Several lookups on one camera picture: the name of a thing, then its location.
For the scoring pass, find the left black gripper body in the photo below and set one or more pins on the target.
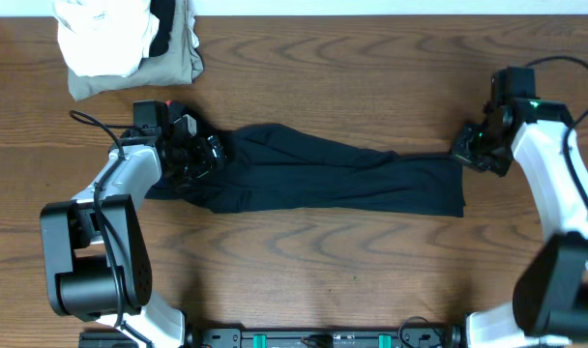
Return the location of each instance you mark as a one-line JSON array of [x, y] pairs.
[[209, 155]]

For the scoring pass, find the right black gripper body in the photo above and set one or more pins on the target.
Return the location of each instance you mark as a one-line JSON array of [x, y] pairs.
[[476, 148]]

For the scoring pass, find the black leggings with coral cuffs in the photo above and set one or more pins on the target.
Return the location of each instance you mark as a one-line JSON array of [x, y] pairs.
[[273, 167]]

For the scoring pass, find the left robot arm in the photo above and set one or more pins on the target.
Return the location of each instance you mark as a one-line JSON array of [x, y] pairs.
[[97, 266]]

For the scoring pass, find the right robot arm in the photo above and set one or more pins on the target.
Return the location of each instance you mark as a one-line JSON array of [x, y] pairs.
[[549, 307]]

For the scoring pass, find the khaki folded garment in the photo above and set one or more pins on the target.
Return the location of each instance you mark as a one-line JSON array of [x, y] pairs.
[[180, 65]]

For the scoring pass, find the white folded garment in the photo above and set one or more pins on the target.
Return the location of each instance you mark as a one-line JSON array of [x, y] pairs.
[[104, 37]]

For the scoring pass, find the black folded garment on pile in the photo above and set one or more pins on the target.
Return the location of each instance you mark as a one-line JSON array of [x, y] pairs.
[[164, 11]]

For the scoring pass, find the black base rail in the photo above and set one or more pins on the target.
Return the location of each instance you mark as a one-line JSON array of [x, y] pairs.
[[415, 335]]

